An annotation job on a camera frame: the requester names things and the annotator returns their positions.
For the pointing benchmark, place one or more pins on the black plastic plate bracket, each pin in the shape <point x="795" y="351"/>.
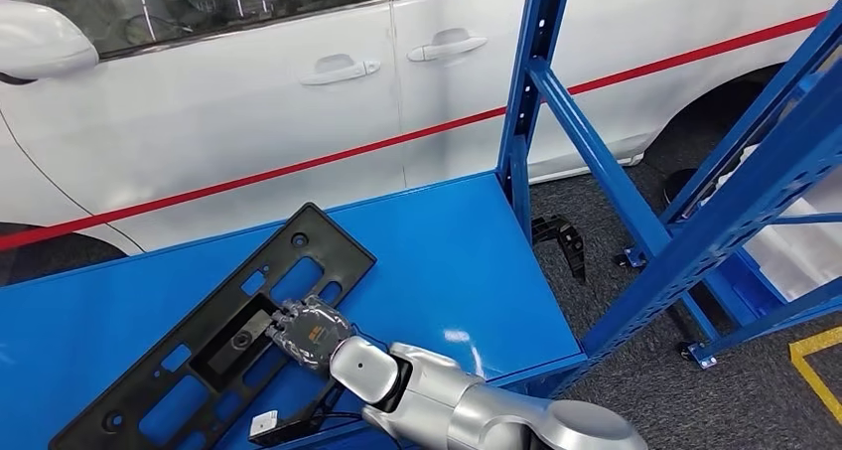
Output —
<point x="345" y="256"/>

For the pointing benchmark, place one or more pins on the white plastic crate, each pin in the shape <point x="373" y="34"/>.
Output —
<point x="737" y="170"/>
<point x="789" y="263"/>

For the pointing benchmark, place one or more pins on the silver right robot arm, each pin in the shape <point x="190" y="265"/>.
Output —
<point x="460" y="407"/>

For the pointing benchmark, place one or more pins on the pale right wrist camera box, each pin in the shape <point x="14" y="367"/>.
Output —
<point x="264" y="424"/>

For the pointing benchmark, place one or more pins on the black plastic curved part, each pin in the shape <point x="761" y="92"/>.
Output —
<point x="571" y="243"/>

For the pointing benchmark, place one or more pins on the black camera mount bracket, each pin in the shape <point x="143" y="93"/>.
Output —
<point x="302" y="427"/>

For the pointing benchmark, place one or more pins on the yellow floor tape square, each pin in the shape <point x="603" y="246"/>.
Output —
<point x="819" y="342"/>

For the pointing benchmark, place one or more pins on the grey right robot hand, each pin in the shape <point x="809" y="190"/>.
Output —
<point x="312" y="332"/>

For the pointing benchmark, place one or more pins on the white car side mirror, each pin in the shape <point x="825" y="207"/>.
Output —
<point x="43" y="42"/>

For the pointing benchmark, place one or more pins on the white car with red stripe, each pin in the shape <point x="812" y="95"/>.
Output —
<point x="230" y="124"/>

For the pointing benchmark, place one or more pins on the blue metal shelf rack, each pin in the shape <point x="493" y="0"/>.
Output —
<point x="756" y="119"/>
<point x="427" y="269"/>

